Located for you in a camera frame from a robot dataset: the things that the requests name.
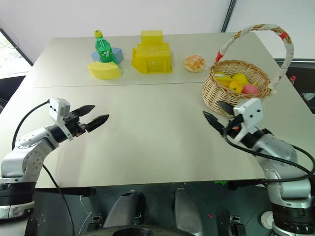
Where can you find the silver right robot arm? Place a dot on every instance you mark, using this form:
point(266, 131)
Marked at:
point(278, 152)

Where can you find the black slanted pole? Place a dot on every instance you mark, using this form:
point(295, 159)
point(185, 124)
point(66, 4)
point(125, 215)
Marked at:
point(229, 14)

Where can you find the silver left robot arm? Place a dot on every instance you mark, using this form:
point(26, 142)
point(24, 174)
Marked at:
point(24, 157)

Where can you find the grey rounded leg shape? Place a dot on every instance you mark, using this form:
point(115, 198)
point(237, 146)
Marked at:
point(123, 209)

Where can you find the yellow banana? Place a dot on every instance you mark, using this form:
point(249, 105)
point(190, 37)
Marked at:
point(222, 79)

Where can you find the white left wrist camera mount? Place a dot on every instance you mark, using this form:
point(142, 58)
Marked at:
point(57, 107)

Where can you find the round bread bun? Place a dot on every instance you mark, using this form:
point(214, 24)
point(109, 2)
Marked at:
point(194, 63)

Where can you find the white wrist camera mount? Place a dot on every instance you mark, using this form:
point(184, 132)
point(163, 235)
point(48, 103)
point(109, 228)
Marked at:
point(251, 108)
point(57, 107)

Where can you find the green tape scrap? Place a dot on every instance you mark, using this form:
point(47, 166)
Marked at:
point(220, 182)

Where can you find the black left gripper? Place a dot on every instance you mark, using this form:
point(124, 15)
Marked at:
point(72, 123)

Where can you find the green soda bottle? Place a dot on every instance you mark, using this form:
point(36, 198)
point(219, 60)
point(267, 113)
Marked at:
point(104, 50)

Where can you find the orange fruit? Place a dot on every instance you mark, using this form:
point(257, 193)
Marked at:
point(235, 86)

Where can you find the red capped bottle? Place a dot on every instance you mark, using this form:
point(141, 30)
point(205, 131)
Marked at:
point(293, 79)

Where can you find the yellow foam block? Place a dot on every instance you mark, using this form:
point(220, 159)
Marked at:
point(104, 71)

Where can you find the pink peach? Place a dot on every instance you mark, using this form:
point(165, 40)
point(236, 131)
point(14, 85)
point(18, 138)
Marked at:
point(250, 89)

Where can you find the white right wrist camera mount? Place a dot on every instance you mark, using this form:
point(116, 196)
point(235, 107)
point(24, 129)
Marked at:
point(251, 108)

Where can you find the white round floor socket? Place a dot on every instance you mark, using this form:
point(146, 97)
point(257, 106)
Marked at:
point(267, 219)

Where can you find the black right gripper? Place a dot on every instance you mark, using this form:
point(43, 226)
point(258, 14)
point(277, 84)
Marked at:
point(234, 125)

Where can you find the yellow plastic block stack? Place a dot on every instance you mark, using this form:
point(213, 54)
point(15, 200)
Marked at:
point(152, 56)

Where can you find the yellow lemon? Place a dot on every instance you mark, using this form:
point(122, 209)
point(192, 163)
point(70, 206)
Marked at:
point(240, 78)

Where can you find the blue foam block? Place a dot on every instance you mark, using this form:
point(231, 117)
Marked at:
point(119, 55)

